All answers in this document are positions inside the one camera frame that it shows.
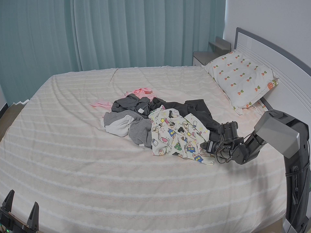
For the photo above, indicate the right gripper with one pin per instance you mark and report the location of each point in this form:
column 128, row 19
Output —
column 210, row 147

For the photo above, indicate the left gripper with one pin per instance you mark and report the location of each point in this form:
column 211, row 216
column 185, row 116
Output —
column 14, row 223

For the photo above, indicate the white printed pyjama top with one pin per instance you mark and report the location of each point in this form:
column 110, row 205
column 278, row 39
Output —
column 170, row 135

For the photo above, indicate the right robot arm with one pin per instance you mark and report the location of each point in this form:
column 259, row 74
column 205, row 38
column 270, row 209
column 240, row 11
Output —
column 274, row 132

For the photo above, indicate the black garment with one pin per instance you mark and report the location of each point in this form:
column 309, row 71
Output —
column 194, row 113

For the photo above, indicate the white printed pillow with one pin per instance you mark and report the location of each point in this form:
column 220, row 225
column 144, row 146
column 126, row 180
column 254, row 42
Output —
column 243, row 81

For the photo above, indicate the bed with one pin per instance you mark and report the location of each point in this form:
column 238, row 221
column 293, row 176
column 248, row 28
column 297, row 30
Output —
column 97, row 166

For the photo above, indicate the grey bedside table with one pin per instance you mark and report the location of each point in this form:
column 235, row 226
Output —
column 201, row 57

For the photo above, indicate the dark grey garment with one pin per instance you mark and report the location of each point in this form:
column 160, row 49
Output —
column 126, row 104

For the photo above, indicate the grey and white garment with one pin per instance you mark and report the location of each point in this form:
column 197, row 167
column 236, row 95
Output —
column 116, row 127

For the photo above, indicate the pink garment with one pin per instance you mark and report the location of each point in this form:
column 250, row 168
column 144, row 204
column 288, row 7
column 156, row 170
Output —
column 102, row 103

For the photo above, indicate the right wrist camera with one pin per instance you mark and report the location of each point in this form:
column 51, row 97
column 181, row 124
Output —
column 214, row 137

